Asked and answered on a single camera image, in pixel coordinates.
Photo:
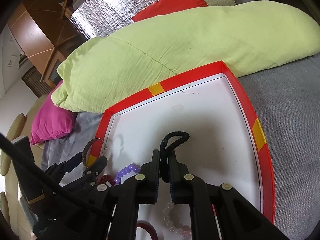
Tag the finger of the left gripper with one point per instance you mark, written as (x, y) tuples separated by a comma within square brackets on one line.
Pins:
[(72, 163), (96, 168)]

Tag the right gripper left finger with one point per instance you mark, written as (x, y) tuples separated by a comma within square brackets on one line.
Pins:
[(148, 187)]

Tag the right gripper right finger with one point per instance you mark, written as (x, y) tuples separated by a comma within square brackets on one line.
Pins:
[(183, 185)]

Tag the silver metal bangle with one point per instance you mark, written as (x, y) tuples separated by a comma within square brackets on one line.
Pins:
[(94, 149)]

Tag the dark red wide bangle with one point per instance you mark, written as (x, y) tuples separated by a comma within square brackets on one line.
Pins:
[(148, 228)]

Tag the magenta pillow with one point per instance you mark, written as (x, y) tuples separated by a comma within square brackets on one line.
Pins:
[(51, 122)]

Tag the red gift box lid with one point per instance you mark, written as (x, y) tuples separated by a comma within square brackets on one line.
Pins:
[(206, 118)]

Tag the light green long pillow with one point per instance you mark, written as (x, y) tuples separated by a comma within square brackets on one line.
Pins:
[(249, 37)]

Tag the wooden cabinet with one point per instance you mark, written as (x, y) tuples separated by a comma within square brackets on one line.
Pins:
[(45, 38)]

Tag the red cushion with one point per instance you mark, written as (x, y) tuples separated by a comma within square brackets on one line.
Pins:
[(164, 7)]

